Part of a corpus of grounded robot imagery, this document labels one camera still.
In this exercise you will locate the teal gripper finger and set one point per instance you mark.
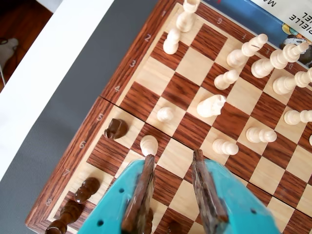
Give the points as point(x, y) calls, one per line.
point(129, 190)
point(224, 195)

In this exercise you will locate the white wooden rook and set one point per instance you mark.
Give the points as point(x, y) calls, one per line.
point(186, 17)

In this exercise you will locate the dark brown pawn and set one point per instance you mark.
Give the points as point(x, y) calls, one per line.
point(149, 220)
point(86, 190)

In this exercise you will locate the white wooden bishop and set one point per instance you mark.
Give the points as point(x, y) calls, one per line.
point(148, 145)
point(246, 50)

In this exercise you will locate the dark brown knight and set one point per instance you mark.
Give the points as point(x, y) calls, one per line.
point(116, 128)

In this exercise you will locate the dark brown rook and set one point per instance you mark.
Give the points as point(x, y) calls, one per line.
point(64, 218)

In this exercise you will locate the white wooden knight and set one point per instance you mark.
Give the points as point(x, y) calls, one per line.
point(210, 106)

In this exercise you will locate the grey mat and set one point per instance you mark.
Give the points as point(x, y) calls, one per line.
point(61, 122)

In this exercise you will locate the wooden chessboard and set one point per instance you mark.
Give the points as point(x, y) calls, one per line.
point(185, 85)

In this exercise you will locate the white wooden king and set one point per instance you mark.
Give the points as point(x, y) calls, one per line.
point(278, 59)

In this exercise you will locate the blue and white book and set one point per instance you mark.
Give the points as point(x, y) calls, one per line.
point(273, 22)

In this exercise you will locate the pale floor object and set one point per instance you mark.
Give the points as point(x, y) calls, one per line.
point(8, 51)

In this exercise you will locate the white Manifeste de Mode book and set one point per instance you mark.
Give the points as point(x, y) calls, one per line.
point(292, 9)

